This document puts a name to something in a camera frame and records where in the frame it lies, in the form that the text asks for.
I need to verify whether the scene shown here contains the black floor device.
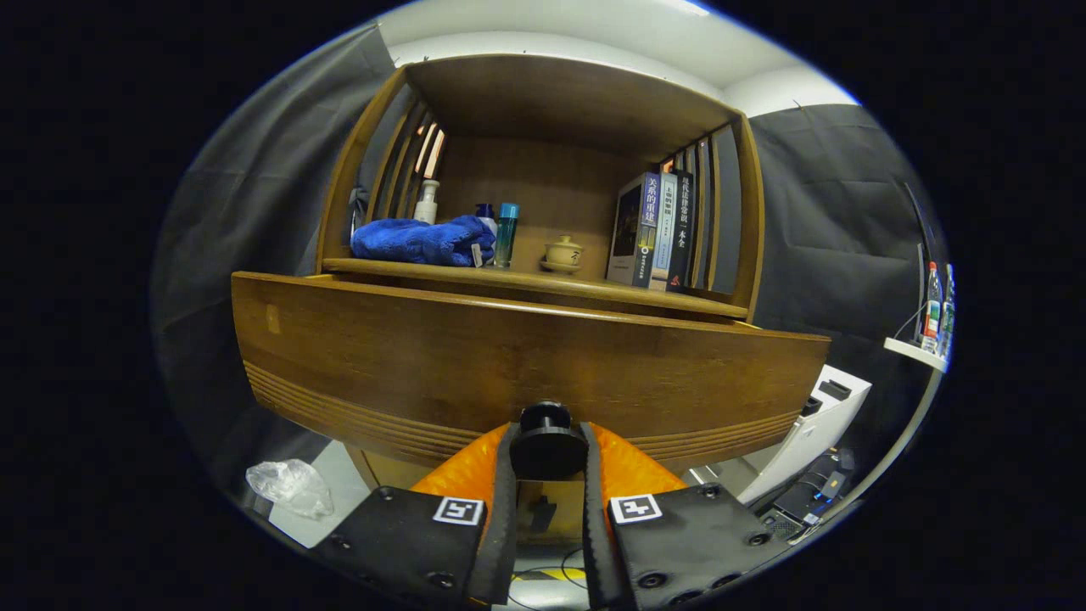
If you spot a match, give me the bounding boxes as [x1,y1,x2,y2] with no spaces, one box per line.
[759,448,856,540]

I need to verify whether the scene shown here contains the wooden cabinet door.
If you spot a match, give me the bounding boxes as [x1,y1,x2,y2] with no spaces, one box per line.
[516,479,586,545]

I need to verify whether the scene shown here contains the water bottle with red label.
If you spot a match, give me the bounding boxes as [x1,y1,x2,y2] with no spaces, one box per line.
[923,261,943,353]

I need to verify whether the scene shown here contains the floor cables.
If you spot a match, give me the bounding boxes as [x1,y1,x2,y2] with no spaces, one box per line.
[509,547,588,610]

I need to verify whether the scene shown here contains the wooden drawer with black knob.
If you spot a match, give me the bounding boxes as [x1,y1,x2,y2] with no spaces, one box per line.
[231,272,832,483]

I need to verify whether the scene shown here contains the teal bottle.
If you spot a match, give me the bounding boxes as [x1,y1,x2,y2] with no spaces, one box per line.
[494,202,520,269]

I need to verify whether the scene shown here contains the white shelf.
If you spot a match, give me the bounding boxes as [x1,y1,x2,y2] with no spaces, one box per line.
[884,337,949,374]

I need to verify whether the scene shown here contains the blue towel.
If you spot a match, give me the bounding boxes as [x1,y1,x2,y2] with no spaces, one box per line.
[350,215,497,268]

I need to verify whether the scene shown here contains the wooden cabinet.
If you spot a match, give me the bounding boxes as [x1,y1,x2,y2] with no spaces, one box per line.
[316,53,766,544]

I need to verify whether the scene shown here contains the crumpled clear plastic bag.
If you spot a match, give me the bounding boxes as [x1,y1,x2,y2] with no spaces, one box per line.
[246,459,335,520]

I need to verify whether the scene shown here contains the wooden countertop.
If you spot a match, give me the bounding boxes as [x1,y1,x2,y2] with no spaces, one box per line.
[322,246,752,322]

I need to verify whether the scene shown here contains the water bottle with green label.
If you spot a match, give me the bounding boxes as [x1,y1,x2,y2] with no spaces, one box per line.
[940,263,955,357]

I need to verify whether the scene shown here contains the book with black spine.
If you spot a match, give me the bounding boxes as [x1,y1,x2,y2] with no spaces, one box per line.
[666,168,695,294]

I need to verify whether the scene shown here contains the thick book with dark cover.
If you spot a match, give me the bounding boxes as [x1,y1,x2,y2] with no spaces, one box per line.
[606,172,661,289]

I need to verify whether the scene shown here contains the beige lidded teacup with saucer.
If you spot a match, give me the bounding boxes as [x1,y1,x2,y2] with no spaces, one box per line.
[540,235,585,275]

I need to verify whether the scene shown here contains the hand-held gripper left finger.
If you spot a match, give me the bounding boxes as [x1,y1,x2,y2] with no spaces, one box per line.
[310,422,520,608]

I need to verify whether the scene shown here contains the white box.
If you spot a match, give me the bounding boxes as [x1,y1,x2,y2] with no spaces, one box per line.
[691,365,873,506]

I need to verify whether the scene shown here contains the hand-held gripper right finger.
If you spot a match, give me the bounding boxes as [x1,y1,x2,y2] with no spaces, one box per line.
[579,422,794,610]

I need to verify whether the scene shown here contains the book with pale spine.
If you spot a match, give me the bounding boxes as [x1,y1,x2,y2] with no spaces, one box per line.
[649,172,680,292]

